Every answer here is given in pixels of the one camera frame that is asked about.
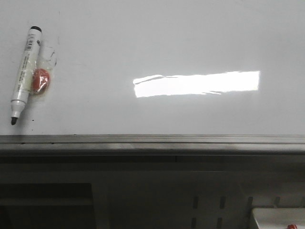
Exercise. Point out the white plastic bin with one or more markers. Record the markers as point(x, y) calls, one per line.
point(277, 218)

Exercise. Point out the grey aluminium whiteboard tray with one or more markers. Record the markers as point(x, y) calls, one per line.
point(146, 148)

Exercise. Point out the white whiteboard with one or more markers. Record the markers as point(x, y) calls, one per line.
point(232, 67)

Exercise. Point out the grey slotted metal panel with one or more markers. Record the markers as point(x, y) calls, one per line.
point(191, 199)

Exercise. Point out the small red object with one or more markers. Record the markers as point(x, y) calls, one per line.
point(292, 226)

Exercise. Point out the white black whiteboard marker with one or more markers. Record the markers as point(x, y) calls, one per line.
point(26, 71)

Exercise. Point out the red round magnet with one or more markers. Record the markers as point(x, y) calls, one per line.
point(41, 80)

